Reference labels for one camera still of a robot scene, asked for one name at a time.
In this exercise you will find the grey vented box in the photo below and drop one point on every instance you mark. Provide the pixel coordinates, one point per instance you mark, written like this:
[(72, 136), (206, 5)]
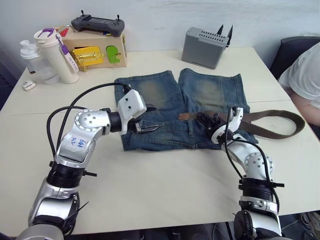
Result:
[(200, 50)]

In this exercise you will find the small white case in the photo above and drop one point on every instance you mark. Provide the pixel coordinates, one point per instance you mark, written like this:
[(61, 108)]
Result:
[(27, 85)]

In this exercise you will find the brown braided belt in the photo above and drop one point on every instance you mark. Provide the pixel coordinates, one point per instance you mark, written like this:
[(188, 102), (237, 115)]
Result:
[(275, 116)]

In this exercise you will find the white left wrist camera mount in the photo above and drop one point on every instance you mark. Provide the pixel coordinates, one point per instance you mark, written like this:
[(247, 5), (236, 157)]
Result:
[(131, 103)]

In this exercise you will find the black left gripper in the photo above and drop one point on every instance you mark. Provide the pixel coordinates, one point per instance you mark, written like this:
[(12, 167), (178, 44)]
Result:
[(135, 127)]

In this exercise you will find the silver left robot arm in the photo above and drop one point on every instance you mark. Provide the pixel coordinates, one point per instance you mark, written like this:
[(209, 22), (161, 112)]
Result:
[(85, 122)]

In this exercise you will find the dark chair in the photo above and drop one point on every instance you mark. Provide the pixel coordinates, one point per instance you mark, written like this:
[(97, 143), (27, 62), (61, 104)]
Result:
[(290, 52)]

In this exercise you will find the black pointed spare gripper fingers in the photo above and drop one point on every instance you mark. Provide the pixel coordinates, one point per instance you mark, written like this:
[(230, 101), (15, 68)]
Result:
[(230, 32)]

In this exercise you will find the wooden latch busy box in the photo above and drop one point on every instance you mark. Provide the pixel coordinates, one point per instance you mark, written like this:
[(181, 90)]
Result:
[(100, 53)]

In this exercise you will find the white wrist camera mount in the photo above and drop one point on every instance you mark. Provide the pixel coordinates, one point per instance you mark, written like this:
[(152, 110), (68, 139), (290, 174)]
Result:
[(238, 116), (131, 103)]

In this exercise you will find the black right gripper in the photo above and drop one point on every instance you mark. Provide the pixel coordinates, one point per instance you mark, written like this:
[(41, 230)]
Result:
[(216, 122)]

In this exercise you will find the person in white t-shirt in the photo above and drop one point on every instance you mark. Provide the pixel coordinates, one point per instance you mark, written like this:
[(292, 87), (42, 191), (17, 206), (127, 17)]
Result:
[(303, 75)]

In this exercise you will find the grey sneaker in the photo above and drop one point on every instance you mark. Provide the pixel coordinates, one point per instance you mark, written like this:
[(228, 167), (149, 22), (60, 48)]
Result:
[(310, 220)]

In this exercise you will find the blue denim shorts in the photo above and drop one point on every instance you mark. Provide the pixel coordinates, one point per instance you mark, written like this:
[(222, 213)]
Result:
[(175, 100)]

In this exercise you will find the clear plastic bottle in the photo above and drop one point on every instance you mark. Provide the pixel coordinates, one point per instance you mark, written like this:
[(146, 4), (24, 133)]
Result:
[(37, 62)]

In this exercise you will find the grey handheld remote controller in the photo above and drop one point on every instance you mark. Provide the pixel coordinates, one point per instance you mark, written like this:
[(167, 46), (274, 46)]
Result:
[(97, 25)]

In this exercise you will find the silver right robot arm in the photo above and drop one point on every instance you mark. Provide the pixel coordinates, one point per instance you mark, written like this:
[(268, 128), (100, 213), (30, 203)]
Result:
[(252, 160)]

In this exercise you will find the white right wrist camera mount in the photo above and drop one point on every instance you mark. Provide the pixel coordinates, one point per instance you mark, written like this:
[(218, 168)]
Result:
[(238, 116)]

